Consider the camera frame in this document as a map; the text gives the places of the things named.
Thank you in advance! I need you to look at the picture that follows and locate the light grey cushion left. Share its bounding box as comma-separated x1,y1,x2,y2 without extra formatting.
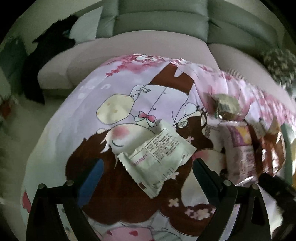
69,6,103,44

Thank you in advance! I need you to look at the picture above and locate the orange swiss roll packet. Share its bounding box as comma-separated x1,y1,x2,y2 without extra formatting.
260,117,286,176

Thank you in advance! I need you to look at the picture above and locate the purple swiss roll packet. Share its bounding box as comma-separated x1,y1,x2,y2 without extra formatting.
218,121,257,186

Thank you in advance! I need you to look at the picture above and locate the black white patterned cushion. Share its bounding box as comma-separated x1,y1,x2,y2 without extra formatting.
261,48,295,90

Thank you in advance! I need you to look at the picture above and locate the pink sofa seat cover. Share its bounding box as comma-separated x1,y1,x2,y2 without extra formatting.
38,31,295,111

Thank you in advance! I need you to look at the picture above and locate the dark clothing on sofa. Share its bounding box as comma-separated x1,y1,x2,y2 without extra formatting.
0,14,79,106

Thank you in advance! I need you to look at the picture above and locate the cartoon print cloth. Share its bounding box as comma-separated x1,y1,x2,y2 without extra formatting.
21,54,295,240

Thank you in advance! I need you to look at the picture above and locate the teal white box tray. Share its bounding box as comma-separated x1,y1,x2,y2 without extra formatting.
281,124,295,186

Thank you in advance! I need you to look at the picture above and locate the round cookies clear packet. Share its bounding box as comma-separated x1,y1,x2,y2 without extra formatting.
212,94,250,121

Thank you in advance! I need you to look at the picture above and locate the grey sofa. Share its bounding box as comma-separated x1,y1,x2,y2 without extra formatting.
74,1,281,55

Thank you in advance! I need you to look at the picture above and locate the white wafer packet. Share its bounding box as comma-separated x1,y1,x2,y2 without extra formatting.
118,120,196,199

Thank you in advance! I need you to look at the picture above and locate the red snack packet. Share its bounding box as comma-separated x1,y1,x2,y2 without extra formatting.
250,129,269,176

